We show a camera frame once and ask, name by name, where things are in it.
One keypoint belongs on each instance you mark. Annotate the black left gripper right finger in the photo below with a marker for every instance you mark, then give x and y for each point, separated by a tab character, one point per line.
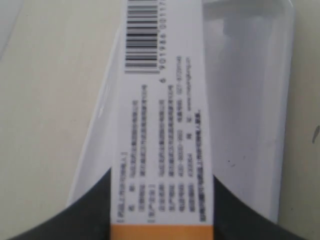
246	207

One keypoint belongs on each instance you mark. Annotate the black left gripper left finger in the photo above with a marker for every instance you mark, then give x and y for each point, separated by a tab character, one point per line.
86	219

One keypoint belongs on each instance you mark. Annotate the white red medicine box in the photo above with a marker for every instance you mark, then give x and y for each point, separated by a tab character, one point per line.
161	176

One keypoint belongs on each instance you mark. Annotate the white plastic tray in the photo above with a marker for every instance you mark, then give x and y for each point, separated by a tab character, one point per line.
247	56

